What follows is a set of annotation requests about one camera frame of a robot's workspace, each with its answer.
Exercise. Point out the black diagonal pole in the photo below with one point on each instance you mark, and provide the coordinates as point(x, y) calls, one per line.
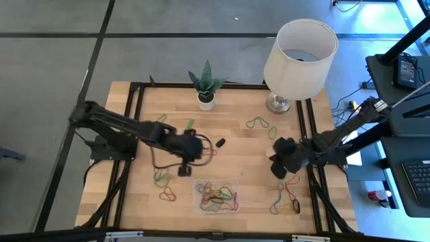
point(406, 40)

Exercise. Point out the grey chair leg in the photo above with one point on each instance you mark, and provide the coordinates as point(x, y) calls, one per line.
point(10, 154)

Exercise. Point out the black power adapter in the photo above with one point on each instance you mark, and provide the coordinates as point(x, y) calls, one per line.
point(406, 72)

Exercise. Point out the black floor plug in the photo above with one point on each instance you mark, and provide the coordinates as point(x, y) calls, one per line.
point(367, 84)

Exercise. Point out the yellow rubber band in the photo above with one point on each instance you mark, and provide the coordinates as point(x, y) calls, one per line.
point(285, 211)

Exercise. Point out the silver metal bracket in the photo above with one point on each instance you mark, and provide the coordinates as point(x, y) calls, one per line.
point(124, 234)
point(310, 238)

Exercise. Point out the yellow-green rubber band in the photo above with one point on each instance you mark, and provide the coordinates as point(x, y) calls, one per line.
point(268, 134)

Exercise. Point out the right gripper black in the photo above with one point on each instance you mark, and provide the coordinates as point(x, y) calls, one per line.
point(297, 153)

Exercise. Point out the wide black rubber band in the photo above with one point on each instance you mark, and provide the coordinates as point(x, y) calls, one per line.
point(293, 205)
point(220, 142)

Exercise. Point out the black frame crossbeam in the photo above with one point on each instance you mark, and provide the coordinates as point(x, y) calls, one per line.
point(50, 235)

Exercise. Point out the black keyboard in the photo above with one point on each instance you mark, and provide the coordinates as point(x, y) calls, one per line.
point(420, 181)

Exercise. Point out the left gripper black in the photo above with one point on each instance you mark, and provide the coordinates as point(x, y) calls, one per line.
point(188, 146)

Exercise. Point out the succulent plant in white pot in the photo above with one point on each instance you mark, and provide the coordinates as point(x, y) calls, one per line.
point(206, 85)

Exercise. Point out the blue rubber band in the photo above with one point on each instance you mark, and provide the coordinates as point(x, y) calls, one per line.
point(277, 198)

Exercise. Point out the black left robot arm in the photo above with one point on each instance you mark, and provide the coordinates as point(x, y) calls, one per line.
point(117, 126)

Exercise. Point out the clear plastic bin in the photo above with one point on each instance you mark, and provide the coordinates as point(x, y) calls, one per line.
point(236, 183)

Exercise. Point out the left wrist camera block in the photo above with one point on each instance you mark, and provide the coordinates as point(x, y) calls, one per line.
point(184, 170)

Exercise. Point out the black lower desk surface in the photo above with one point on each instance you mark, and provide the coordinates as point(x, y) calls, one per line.
point(396, 161)

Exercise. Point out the red rubber band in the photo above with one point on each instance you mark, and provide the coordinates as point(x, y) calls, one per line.
point(211, 153)
point(235, 205)
point(286, 186)
point(160, 196)

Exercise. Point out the black desk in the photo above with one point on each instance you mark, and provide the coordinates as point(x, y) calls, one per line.
point(386, 87)

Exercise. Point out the dark teal rubber band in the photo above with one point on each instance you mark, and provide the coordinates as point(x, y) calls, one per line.
point(258, 117)
point(154, 174)

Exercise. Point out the yellow power plug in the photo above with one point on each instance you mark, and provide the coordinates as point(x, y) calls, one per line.
point(352, 106)

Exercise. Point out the white paper sheet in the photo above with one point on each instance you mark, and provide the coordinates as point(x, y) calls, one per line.
point(354, 159)

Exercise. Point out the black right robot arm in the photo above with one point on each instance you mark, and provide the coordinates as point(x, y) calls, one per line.
point(342, 132)

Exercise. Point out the green rubber band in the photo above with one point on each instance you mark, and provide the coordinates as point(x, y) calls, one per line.
point(190, 124)
point(158, 120)
point(163, 186)

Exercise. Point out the red and white bottle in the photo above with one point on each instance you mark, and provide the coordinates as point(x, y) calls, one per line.
point(373, 195)

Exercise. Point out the white shade table lamp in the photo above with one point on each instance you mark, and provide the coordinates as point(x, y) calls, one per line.
point(295, 77)

